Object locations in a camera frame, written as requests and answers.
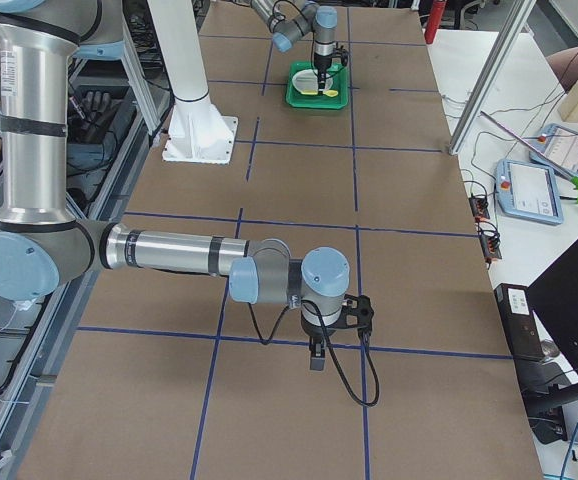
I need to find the reacher grabber tool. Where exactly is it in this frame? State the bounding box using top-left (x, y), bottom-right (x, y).
top-left (480, 111), bottom-right (578, 204)

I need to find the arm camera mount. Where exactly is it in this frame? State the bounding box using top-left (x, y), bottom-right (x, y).
top-left (337, 294), bottom-right (374, 346)

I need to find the white round plate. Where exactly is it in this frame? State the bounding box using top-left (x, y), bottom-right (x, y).
top-left (291, 69), bottom-right (335, 94)

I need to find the aluminium frame post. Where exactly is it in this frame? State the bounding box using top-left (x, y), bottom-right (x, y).
top-left (448, 0), bottom-right (536, 155)

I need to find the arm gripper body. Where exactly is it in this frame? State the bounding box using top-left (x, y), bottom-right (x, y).
top-left (301, 319), bottom-right (339, 350)

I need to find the red cylinder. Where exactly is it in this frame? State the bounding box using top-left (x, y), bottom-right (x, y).
top-left (424, 0), bottom-right (446, 45)

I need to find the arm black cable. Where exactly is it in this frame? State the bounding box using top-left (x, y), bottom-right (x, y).
top-left (246, 299), bottom-right (382, 408)

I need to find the far teach pendant tablet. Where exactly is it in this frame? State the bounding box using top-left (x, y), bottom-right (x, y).
top-left (530, 123), bottom-right (578, 176)

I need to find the green plastic tray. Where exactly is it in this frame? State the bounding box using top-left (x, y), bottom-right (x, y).
top-left (285, 61), bottom-right (349, 110)

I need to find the black desktop box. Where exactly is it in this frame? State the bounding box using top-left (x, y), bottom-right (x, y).
top-left (494, 283), bottom-right (544, 362)

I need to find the near teach pendant tablet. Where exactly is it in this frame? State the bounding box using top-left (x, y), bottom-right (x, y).
top-left (495, 159), bottom-right (564, 225)

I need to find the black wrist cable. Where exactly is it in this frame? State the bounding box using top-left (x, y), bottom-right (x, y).
top-left (271, 0), bottom-right (315, 21)

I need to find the teach pendant tablet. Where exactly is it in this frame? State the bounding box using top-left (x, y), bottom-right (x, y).
top-left (530, 123), bottom-right (578, 176)
top-left (495, 159), bottom-right (564, 225)

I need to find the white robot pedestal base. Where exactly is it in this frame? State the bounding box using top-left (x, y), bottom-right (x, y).
top-left (148, 0), bottom-right (238, 165)

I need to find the yellow plastic spoon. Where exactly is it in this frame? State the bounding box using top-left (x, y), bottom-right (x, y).
top-left (301, 89), bottom-right (339, 98)

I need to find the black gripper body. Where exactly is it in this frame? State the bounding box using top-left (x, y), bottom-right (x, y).
top-left (313, 55), bottom-right (330, 75)

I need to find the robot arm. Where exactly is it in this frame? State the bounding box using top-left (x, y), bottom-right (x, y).
top-left (248, 0), bottom-right (338, 95)
top-left (0, 1), bottom-right (351, 370)

